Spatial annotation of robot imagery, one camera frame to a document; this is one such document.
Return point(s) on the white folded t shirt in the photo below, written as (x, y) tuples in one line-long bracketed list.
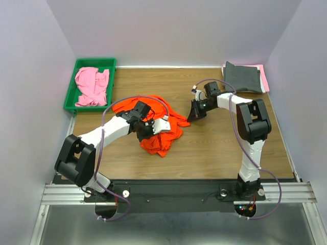
[(223, 69)]

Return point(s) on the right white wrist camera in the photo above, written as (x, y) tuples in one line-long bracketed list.
[(199, 94)]

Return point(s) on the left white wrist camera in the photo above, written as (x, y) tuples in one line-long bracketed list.
[(160, 125)]

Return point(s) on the green plastic bin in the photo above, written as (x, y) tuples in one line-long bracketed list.
[(74, 92)]

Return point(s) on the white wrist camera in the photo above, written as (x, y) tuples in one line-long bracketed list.
[(199, 94), (160, 125)]

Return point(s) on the aluminium rail frame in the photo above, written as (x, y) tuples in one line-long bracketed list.
[(207, 150)]

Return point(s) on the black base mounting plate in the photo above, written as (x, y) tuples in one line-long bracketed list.
[(165, 196)]

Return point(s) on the pink crumpled t shirt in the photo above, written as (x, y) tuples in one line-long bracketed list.
[(93, 86)]

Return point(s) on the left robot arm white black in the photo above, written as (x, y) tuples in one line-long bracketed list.
[(77, 157)]

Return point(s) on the pink folded t shirt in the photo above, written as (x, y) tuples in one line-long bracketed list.
[(264, 82)]

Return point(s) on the orange t shirt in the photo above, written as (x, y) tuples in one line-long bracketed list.
[(162, 142)]

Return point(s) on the dark grey folded t shirt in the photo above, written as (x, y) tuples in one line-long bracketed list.
[(243, 78)]

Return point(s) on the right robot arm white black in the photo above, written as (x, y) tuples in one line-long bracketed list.
[(251, 125)]

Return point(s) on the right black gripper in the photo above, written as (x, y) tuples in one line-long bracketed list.
[(195, 113)]

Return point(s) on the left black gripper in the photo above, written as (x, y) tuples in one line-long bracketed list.
[(150, 133)]

